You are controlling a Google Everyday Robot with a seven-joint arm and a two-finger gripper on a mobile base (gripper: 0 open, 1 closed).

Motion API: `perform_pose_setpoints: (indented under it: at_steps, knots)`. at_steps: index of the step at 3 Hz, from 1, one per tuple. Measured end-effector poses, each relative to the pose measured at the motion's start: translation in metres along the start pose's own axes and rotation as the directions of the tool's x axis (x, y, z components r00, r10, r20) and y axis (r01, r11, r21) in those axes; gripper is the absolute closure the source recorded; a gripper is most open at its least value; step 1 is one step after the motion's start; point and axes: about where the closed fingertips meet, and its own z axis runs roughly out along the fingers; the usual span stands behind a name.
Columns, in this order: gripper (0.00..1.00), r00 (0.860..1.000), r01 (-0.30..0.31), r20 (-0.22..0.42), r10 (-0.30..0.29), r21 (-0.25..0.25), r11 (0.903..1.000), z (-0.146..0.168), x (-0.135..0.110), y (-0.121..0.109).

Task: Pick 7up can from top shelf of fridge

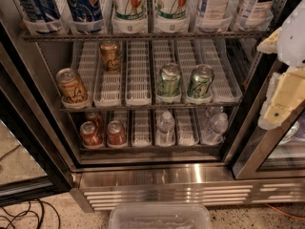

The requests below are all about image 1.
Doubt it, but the orange floor cable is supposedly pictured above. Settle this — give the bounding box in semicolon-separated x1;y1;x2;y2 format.
265;203;305;221

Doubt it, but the middle clear water bottle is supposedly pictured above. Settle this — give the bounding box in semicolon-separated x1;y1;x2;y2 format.
156;111;175;147

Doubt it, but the middle wire shelf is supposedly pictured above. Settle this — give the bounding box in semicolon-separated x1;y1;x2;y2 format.
60;102;240;113

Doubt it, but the right glass fridge door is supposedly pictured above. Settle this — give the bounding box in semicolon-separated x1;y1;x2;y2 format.
223;53;304;180

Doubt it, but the green soda can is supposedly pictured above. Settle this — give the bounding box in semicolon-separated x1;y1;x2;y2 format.
187;64;214;99
157;63;181;97

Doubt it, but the left blue Pepsi can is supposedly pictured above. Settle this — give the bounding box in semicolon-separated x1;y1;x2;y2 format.
19;0;60;23

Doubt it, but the right clear water bottle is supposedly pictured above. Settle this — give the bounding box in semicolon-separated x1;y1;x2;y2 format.
201;107;229;145

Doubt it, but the left white tea can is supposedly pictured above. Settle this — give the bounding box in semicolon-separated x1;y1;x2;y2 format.
197;0;229;20

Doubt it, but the rear red can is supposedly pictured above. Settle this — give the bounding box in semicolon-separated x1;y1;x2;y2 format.
85;111;104;129

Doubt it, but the right blue Pepsi can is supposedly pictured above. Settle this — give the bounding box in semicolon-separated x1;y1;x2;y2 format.
67;0;103;23

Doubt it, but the right white tea can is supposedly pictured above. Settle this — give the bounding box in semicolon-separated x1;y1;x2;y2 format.
236;0;274;31

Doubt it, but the white tea can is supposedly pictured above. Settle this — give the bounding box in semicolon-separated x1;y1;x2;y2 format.
197;0;229;20
236;0;274;31

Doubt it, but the front right red can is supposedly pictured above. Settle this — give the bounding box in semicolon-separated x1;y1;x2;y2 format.
107;120;127;146

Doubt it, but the blue pepsi can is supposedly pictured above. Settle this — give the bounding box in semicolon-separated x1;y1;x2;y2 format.
67;0;103;23
19;0;60;23

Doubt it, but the rear gold soda can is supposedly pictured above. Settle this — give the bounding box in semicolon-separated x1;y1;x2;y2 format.
99;41;121;73

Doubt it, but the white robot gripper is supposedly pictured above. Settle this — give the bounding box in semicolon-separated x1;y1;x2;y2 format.
256;0;305;130

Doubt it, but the black floor cable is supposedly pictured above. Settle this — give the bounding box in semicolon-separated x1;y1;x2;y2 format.
0;198;62;229

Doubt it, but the left green soda can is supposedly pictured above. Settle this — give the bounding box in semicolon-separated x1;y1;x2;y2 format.
157;63;181;97

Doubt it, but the front left red can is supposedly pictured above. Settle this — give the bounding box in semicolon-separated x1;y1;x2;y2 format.
80;121;103;146

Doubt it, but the front gold soda can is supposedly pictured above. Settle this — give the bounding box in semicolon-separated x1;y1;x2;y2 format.
56;68;88;104

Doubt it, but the stainless steel fridge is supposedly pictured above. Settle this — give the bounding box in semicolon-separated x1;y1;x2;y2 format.
0;0;305;212

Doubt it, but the clear plastic bin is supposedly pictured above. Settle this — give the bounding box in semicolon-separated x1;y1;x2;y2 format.
108;202;213;229

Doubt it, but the top wire shelf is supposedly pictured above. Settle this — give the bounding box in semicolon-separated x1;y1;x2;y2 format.
22;31;269;42

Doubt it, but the red can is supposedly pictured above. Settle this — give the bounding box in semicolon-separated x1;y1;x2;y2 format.
107;120;127;146
80;121;103;146
85;111;104;129

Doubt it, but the open left fridge door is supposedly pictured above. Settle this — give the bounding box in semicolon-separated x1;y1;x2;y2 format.
0;22;72;206

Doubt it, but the wire shelf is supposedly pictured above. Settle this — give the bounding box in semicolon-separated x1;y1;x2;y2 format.
60;102;240;113
22;31;269;42

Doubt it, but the clear water bottle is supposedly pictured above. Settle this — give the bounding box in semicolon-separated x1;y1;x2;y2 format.
156;111;175;147
201;107;229;145

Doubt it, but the right green soda can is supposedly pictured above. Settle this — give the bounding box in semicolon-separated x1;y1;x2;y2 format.
187;64;214;99

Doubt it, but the gold soda can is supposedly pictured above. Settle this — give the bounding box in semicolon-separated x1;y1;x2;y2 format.
99;41;121;73
56;68;88;104

